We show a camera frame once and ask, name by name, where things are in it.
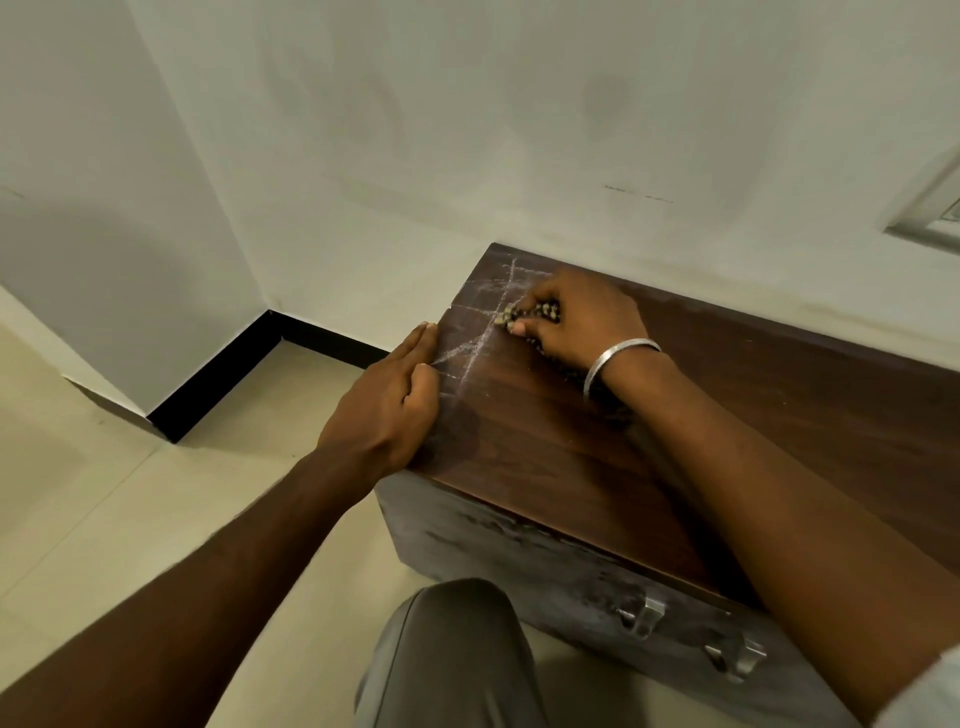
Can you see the dark wooden cabinet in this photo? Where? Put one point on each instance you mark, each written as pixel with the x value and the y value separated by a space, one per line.
pixel 750 420

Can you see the white shirt sleeve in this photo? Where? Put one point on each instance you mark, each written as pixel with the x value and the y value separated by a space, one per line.
pixel 922 690

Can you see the small white wall socket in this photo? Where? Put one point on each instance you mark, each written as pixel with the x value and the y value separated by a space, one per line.
pixel 930 206

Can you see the person's left leg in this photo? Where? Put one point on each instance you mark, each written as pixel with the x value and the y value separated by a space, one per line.
pixel 450 660

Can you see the checkered cloth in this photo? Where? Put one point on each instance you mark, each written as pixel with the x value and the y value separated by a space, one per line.
pixel 525 315

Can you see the silver bangle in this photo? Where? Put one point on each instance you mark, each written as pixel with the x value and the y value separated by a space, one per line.
pixel 611 356

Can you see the black skirting board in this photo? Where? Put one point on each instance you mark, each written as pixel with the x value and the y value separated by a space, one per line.
pixel 225 375

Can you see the person's right hand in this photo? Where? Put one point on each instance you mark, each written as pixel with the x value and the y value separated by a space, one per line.
pixel 592 322

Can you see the person's left forearm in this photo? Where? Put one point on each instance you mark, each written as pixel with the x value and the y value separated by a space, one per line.
pixel 165 600

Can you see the person's left hand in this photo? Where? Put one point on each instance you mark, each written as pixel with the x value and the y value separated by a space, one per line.
pixel 382 420

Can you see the person's right forearm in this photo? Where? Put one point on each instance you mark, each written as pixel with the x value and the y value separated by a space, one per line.
pixel 795 525

